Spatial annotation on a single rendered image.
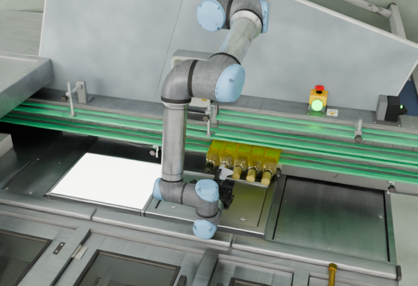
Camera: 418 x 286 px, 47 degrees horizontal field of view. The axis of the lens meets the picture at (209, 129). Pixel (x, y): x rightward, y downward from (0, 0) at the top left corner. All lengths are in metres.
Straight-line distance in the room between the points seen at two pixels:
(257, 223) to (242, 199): 0.15
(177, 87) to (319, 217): 0.85
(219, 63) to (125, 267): 0.79
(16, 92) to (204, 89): 1.06
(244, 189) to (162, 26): 0.79
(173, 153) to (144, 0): 0.83
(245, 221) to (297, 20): 0.82
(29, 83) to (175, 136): 0.99
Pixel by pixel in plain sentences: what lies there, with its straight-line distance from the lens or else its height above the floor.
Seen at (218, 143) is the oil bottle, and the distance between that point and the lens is 2.05.
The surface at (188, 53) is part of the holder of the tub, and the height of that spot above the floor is 0.79.
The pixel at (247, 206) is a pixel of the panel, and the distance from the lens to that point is 1.95.
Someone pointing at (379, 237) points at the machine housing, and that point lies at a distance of 1.98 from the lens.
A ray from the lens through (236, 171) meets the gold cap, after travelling 1.89.
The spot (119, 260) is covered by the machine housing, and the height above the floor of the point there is 1.54.
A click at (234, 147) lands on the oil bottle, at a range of 2.01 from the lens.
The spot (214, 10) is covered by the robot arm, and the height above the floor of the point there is 1.02.
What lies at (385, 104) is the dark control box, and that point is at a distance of 2.05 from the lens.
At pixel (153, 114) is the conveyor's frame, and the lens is 2.20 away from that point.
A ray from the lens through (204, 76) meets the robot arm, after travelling 1.43.
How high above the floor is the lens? 2.68
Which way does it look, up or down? 57 degrees down
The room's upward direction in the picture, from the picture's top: 152 degrees counter-clockwise
